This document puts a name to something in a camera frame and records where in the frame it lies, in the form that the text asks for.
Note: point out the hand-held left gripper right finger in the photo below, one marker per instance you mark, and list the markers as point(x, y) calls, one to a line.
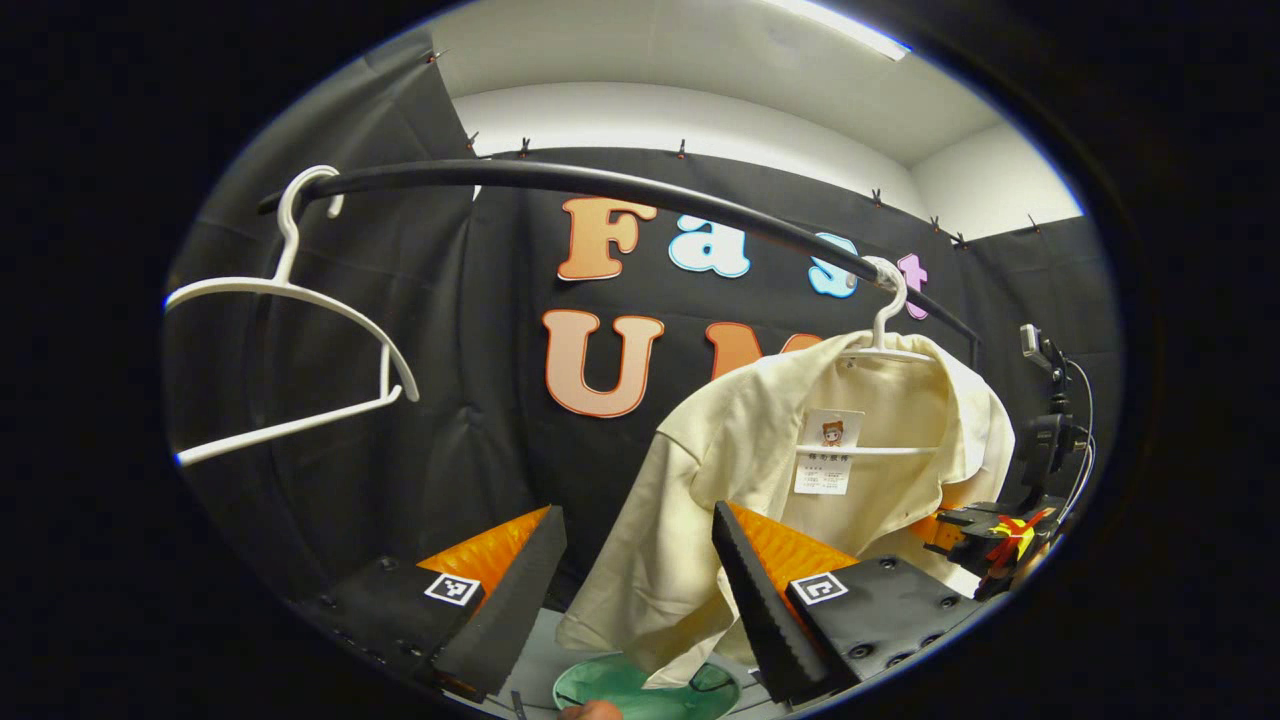
point(765, 610)

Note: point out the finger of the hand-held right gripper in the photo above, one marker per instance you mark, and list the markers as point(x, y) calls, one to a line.
point(975, 530)

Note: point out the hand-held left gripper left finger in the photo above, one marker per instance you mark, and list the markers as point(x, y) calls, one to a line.
point(515, 590)

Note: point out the green laundry hamper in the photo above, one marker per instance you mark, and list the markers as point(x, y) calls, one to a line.
point(630, 690)

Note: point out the cream collared shirt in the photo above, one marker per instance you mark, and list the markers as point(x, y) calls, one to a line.
point(720, 440)

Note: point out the white plastic clothes hanger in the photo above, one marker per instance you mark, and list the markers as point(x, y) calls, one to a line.
point(290, 427)
point(884, 325)

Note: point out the black clothes rack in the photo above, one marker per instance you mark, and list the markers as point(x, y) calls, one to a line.
point(560, 177)

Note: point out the black backdrop cloth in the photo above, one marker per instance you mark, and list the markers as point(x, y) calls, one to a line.
point(460, 380)

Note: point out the row of small cloth clips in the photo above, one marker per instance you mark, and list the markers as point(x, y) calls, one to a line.
point(523, 148)

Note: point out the ceiling light panel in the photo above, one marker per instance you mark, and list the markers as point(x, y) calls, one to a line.
point(850, 28)

